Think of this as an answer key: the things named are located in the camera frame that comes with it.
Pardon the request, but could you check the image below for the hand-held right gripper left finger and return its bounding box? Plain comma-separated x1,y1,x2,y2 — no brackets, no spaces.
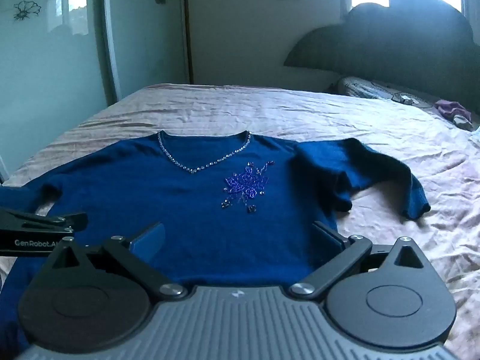
48,222,187,296

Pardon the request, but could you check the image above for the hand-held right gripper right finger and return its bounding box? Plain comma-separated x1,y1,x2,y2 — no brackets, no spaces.
289,220,426,296

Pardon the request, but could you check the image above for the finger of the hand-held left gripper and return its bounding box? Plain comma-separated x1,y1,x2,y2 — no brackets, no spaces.
0,206,89,234

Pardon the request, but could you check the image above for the blue beaded sweater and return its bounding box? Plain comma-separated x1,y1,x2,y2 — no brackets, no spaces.
0,130,431,360

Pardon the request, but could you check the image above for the pink bed sheet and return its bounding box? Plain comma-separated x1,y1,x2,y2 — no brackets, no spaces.
0,83,480,360

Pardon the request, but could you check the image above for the patterned pillow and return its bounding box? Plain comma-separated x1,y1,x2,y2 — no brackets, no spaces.
335,76,444,110

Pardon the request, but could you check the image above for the glass wardrobe with flower decals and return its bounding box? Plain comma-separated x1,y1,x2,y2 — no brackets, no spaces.
0,0,193,185

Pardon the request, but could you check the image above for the small grey thing on pillow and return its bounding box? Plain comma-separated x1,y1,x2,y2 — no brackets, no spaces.
392,92,421,106

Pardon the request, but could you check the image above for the purple cloth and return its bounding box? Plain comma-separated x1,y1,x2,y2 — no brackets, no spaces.
435,99,474,132

